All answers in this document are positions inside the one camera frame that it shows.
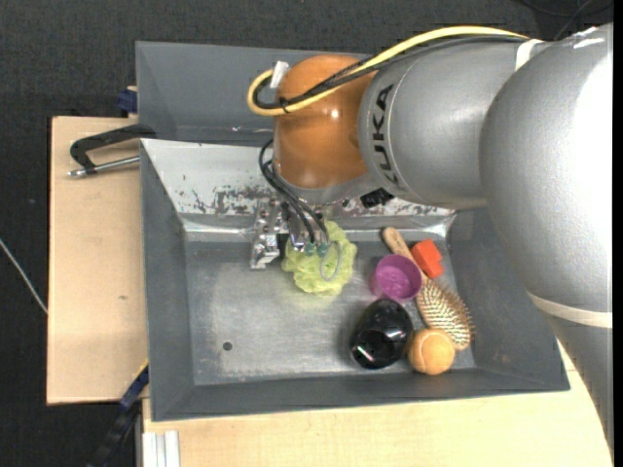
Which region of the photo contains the orange ball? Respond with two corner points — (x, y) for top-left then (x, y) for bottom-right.
(405, 327), (457, 377)

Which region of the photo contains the black cylinder on white bracket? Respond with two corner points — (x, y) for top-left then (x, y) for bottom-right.
(358, 188), (396, 209)

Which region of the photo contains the orange-red block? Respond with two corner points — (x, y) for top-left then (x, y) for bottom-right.
(409, 238), (445, 280)

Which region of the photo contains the yellow-green mesh bath sponge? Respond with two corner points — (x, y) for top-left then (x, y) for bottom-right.
(280, 218), (358, 298)

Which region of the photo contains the brown cardboard board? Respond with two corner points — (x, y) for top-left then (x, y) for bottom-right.
(46, 115), (150, 406)

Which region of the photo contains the grey metal bin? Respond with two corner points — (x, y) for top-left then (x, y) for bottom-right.
(134, 40), (571, 422)

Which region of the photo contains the purple plastic cup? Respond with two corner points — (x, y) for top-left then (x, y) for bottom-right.
(368, 253), (423, 303)

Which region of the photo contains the glossy black rounded object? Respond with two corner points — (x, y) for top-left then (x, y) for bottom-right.
(348, 298), (415, 371)

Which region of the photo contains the wooden hairbrush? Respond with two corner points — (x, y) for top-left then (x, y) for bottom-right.
(381, 226), (477, 352)

